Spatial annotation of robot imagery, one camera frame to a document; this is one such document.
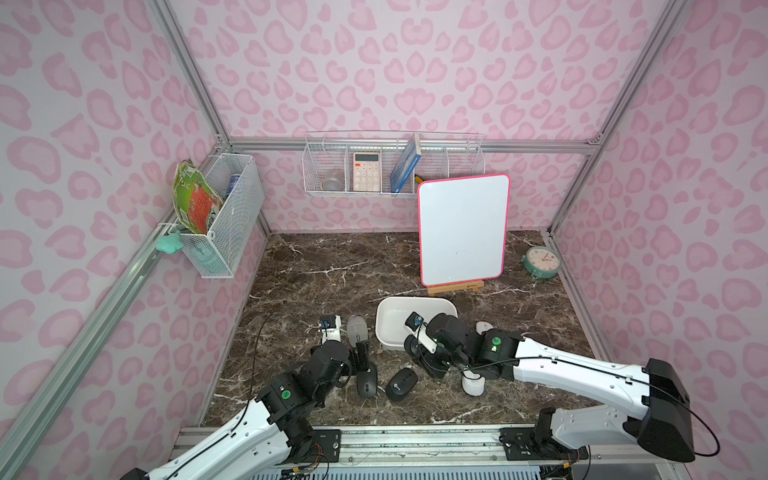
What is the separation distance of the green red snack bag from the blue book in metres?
0.52

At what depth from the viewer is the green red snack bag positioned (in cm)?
69

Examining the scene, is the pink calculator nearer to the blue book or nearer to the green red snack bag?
the blue book
